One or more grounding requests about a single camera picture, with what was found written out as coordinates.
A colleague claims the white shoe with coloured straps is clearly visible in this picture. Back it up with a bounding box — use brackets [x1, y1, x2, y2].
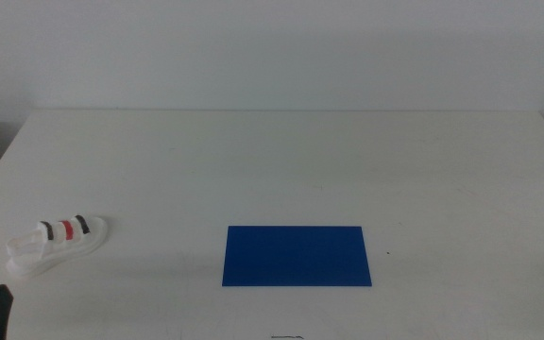
[5, 214, 110, 279]

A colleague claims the blue rectangular mat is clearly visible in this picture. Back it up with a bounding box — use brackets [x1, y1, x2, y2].
[221, 225, 373, 288]

